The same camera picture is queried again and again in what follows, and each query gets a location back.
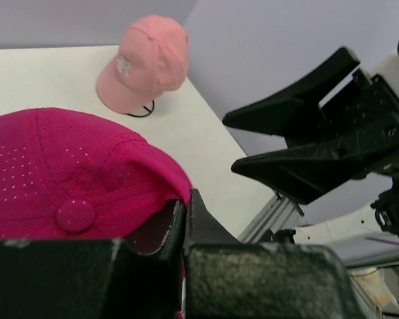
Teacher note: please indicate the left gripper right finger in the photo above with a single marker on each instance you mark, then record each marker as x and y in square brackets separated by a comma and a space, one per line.
[229, 279]

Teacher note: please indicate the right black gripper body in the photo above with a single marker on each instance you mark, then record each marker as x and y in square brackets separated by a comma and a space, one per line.
[363, 118]

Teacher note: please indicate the aluminium front rail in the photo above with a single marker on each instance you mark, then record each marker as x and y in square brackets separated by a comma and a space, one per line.
[279, 213]

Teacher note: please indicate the magenta baseball cap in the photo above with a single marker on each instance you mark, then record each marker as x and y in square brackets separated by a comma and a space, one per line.
[67, 175]

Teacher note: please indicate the black wire hat stand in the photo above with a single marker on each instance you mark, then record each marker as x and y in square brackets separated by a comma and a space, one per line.
[144, 111]

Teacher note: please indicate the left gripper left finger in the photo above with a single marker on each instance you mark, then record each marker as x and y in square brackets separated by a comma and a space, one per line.
[138, 276]

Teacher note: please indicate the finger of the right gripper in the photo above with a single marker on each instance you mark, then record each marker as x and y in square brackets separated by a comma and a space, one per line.
[294, 111]
[302, 173]

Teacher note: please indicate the light pink baseball cap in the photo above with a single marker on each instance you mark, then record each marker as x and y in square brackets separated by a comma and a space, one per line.
[152, 58]

